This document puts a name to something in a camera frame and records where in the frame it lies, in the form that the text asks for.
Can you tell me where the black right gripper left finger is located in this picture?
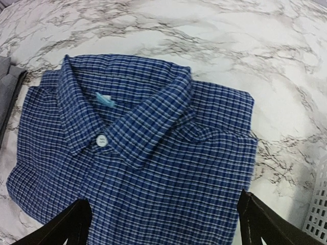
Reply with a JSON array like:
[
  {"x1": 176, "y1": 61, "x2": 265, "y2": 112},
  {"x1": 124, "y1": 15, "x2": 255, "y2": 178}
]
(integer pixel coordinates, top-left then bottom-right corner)
[{"x1": 14, "y1": 199, "x2": 92, "y2": 245}]

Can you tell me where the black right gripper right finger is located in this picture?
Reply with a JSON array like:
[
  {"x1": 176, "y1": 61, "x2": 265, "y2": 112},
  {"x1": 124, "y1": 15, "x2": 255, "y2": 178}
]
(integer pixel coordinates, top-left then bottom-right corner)
[{"x1": 237, "y1": 189, "x2": 321, "y2": 245}]

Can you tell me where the blue checked long sleeve shirt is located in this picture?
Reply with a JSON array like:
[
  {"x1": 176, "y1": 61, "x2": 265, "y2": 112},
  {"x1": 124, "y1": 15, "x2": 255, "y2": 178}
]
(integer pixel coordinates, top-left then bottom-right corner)
[{"x1": 6, "y1": 55, "x2": 258, "y2": 244}]

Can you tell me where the white plastic laundry basket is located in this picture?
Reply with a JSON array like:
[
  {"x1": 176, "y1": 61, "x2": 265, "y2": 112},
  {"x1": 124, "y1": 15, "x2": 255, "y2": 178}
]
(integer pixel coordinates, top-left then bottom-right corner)
[{"x1": 302, "y1": 156, "x2": 327, "y2": 244}]

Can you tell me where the folded grey shirt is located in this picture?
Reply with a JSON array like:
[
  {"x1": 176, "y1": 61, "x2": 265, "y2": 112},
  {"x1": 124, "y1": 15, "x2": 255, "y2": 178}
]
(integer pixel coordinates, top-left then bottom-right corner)
[{"x1": 1, "y1": 56, "x2": 28, "y2": 144}]

